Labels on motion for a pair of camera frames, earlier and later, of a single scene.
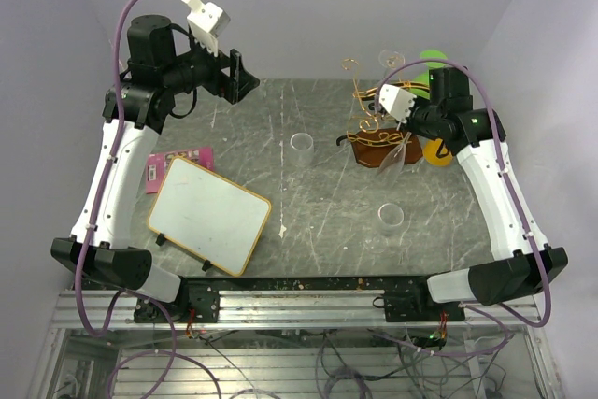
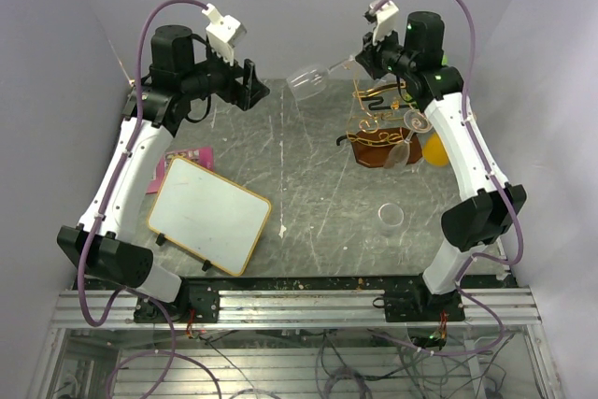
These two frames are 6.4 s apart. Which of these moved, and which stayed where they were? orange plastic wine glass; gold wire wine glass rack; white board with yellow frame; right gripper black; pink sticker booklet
Moved: right gripper black
Stayed: orange plastic wine glass; white board with yellow frame; gold wire wine glass rack; pink sticker booklet
